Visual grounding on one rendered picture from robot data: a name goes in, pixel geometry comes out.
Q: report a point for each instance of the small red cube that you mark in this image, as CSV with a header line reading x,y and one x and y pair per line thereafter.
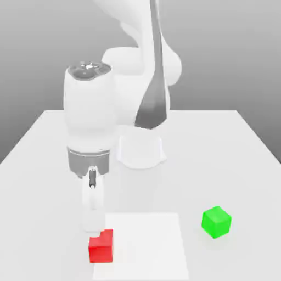
x,y
102,250

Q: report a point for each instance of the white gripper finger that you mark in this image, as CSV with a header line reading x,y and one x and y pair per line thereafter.
x,y
91,221

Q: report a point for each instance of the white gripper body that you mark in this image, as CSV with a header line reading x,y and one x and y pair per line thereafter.
x,y
98,193

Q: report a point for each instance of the small green cube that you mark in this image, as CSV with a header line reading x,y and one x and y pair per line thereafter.
x,y
216,222

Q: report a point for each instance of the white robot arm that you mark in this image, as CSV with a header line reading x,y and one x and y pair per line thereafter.
x,y
90,114

